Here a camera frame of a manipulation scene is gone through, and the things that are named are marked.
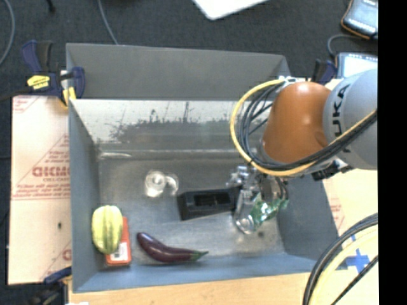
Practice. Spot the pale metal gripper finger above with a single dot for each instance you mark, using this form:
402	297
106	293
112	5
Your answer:
244	225
245	200

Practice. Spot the black open box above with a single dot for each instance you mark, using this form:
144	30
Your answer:
190	208

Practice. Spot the purple toy eggplant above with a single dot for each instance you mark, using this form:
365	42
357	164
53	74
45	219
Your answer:
165	253

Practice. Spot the clear glass cup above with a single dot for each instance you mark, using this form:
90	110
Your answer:
157	183

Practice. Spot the grey metal bin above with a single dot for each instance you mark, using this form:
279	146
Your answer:
178	75

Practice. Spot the orange flat packet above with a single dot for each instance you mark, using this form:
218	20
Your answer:
122	256

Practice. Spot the green striped toy squash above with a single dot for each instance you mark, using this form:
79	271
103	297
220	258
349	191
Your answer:
107	229

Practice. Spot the brown cardboard board red print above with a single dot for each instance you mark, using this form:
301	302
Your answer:
38	157

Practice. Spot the black cylinder on white bracket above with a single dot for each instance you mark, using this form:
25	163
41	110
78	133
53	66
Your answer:
330	170

